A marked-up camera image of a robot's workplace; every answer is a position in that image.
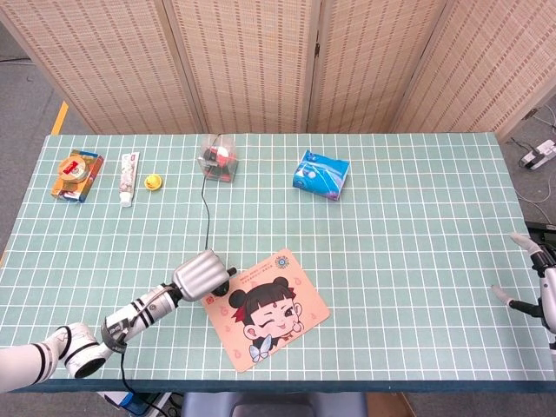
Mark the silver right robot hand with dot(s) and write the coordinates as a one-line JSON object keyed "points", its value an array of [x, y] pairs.
{"points": [[548, 295]]}

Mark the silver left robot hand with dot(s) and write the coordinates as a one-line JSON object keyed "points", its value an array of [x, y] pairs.
{"points": [[200, 276]]}

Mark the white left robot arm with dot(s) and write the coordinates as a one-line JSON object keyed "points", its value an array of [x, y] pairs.
{"points": [[130, 315]]}

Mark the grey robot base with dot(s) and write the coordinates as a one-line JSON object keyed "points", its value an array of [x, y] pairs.
{"points": [[273, 405]]}

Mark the orange cartoon girl mouse pad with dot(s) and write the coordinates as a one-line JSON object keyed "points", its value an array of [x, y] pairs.
{"points": [[299, 313]]}

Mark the yellow rubber duck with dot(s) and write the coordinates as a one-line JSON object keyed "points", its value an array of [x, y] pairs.
{"points": [[153, 182]]}

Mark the clear plastic box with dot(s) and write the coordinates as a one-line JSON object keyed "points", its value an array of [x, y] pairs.
{"points": [[217, 163]]}

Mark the white toothpaste tube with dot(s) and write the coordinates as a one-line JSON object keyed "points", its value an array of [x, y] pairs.
{"points": [[129, 178]]}

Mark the white power strip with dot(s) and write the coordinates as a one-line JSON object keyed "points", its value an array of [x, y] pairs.
{"points": [[538, 158]]}

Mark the blue plastic object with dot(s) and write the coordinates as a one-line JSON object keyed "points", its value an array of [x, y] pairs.
{"points": [[137, 403]]}

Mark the orange blue cardboard box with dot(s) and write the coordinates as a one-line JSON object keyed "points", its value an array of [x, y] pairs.
{"points": [[82, 189]]}

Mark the blue tissue pack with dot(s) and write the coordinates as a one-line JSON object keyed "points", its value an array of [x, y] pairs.
{"points": [[319, 176]]}

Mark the green grid tablecloth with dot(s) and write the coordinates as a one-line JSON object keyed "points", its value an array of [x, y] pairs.
{"points": [[391, 260]]}

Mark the round gold tin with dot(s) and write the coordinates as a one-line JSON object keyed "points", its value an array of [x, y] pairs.
{"points": [[74, 169]]}

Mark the woven bamboo screen panel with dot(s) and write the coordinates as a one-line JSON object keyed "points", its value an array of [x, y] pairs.
{"points": [[108, 65], [243, 65], [482, 65], [369, 65]]}

